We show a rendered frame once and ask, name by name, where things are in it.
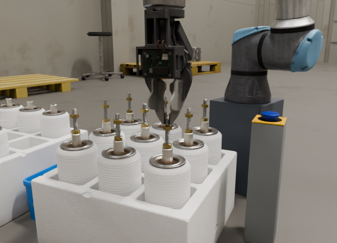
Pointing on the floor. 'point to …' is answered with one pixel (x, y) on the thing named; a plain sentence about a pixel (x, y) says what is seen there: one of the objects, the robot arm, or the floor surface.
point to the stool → (101, 57)
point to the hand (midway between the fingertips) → (168, 116)
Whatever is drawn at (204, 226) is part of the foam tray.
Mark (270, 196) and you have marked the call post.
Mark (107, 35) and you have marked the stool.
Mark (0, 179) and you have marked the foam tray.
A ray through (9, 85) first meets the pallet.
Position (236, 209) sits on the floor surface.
